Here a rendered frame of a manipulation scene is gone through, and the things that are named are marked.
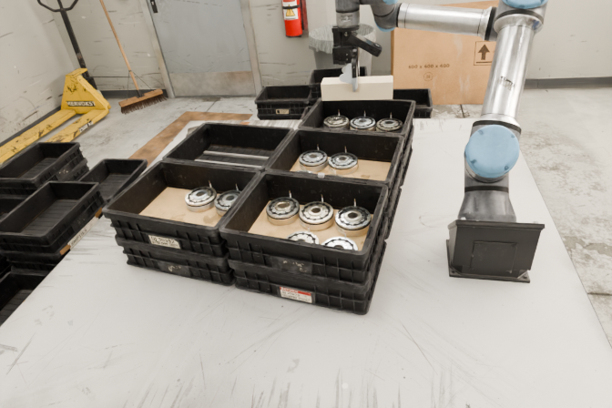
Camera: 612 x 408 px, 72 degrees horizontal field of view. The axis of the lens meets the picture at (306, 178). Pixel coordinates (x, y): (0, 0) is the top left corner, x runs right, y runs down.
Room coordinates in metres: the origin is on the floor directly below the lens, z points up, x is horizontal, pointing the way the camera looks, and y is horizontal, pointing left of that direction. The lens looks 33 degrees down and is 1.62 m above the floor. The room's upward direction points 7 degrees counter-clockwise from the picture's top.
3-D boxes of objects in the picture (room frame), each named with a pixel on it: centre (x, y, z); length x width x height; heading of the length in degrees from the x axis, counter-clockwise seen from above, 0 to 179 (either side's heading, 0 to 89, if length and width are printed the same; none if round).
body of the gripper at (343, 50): (1.38, -0.18, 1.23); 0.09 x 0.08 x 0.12; 76
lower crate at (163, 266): (1.08, 0.38, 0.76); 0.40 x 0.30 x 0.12; 67
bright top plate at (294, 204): (1.03, 0.08, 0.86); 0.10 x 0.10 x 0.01
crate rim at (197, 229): (1.08, 0.38, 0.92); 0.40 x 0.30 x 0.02; 67
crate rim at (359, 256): (0.92, 0.01, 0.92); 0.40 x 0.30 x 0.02; 67
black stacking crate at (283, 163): (1.20, -0.11, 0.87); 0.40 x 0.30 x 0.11; 67
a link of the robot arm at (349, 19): (1.37, -0.19, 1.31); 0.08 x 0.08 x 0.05
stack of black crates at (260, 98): (2.92, 0.08, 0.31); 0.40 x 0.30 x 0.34; 76
